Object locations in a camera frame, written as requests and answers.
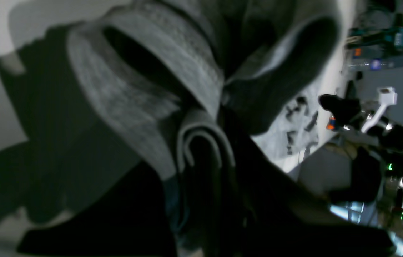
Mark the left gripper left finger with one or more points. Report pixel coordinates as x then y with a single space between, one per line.
136 217

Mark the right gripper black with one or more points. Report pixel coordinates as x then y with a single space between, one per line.
351 113

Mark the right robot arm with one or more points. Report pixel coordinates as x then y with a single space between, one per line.
377 170

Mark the grey t-shirt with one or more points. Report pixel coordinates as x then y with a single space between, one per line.
147 66

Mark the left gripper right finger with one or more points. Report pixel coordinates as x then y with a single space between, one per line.
248 207

